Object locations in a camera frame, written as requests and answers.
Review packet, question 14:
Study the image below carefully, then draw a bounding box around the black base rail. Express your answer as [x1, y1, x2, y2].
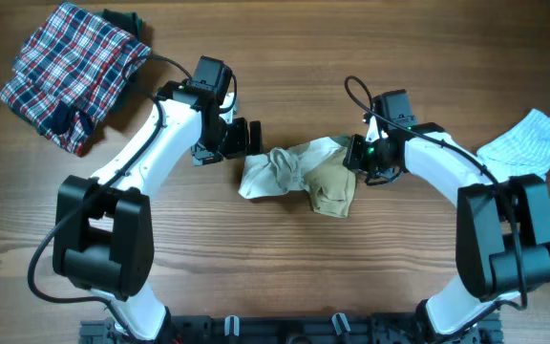
[77, 312, 504, 344]

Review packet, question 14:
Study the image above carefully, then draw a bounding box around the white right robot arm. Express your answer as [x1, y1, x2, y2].
[343, 123, 550, 343]

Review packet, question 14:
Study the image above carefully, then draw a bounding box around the dark green folded garment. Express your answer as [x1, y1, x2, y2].
[94, 8, 143, 116]

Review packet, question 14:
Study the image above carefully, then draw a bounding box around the plaid folded shirt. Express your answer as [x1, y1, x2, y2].
[0, 2, 151, 156]

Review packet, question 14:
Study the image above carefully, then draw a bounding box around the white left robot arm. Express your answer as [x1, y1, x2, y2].
[53, 98, 263, 343]

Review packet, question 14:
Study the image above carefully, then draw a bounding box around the white and tan t-shirt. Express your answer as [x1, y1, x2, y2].
[238, 136, 356, 218]

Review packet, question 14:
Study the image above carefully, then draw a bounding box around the light blue striped garment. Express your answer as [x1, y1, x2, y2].
[476, 109, 550, 180]

